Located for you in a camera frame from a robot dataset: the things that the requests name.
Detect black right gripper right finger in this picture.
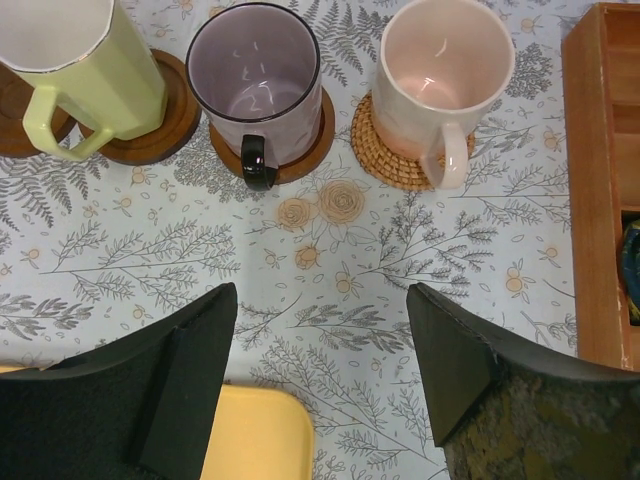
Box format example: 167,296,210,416
407,283,639,479

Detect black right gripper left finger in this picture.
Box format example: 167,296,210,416
1,283,237,479

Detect woven rattan coaster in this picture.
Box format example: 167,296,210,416
350,89,476,190

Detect pink ceramic mug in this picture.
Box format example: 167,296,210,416
371,0,515,189

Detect purple mug black handle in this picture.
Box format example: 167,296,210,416
184,2,324,191

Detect white mug green handle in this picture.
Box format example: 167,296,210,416
1,0,167,162

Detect brown wooden coaster right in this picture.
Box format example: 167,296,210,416
209,87,335,191

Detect brown wooden coaster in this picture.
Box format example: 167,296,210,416
0,62,76,159
209,87,335,191
77,47,203,166

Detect brown wooden coaster middle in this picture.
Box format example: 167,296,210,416
77,47,203,166

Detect brown wooden coaster left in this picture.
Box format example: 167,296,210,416
0,62,76,159

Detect yellow plastic tray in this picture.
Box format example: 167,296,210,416
0,364,316,480

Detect floral patterned tablecloth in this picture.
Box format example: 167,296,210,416
1,1,590,479

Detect rolled tie with yellow pattern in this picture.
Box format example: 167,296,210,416
620,219,640,326

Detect orange wooden divided organizer box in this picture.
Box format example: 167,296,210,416
562,3,639,370

